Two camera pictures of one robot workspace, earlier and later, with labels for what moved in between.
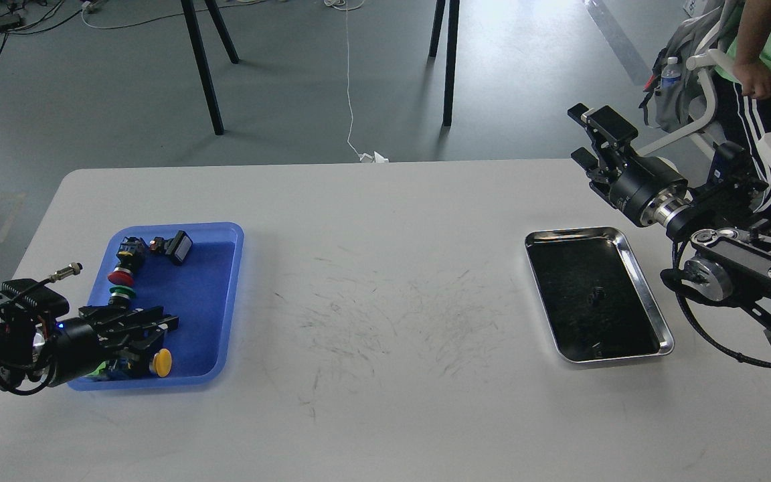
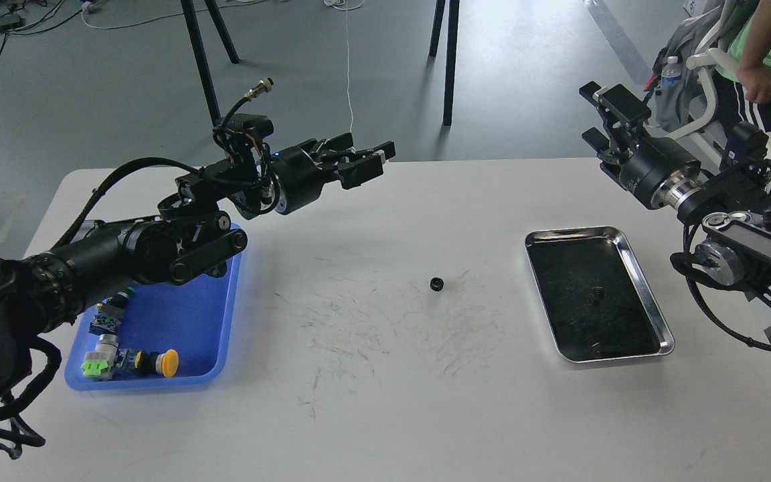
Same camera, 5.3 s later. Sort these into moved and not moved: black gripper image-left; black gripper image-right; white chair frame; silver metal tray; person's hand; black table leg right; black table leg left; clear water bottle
Moved: black gripper image-left; black gripper image-right
Not moved: black table leg left; silver metal tray; person's hand; black table leg right; white chair frame; clear water bottle
